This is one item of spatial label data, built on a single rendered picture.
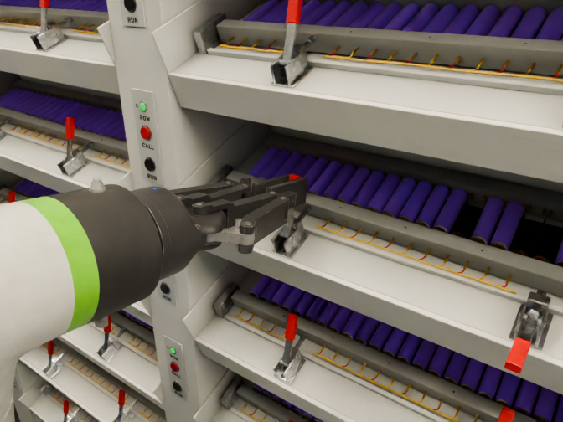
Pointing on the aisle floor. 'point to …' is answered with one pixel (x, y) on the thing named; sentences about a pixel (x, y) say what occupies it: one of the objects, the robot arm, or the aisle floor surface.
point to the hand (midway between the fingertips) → (279, 193)
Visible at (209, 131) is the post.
